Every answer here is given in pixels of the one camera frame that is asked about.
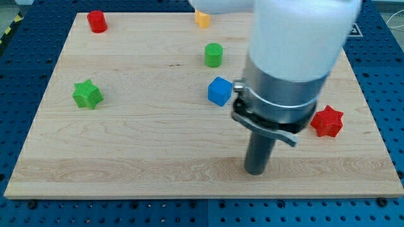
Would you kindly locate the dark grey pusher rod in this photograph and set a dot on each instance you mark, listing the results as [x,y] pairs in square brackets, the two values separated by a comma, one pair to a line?
[258,153]

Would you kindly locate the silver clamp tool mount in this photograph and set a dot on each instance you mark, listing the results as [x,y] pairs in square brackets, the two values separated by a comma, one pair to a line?
[274,108]

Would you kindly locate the red star block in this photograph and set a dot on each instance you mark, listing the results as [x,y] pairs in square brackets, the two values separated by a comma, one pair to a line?
[327,122]

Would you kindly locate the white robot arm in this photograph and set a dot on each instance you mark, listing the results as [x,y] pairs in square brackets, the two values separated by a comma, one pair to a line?
[292,49]

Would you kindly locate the green star block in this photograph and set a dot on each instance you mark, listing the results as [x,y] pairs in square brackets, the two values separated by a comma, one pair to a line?
[86,94]

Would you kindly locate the blue cube block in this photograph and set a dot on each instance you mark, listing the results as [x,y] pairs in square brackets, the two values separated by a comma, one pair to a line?
[219,91]

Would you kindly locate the green cylinder block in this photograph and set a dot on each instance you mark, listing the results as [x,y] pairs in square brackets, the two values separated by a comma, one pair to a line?
[213,55]

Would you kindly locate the yellow block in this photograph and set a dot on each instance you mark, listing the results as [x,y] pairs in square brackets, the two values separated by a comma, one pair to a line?
[203,20]

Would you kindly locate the fiducial marker tag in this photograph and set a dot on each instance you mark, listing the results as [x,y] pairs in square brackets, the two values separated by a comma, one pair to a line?
[355,32]

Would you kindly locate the wooden board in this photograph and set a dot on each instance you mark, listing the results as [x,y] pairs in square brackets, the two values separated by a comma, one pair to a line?
[157,136]

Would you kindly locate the red cylinder block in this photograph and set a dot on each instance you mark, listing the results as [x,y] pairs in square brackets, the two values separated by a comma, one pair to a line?
[97,21]

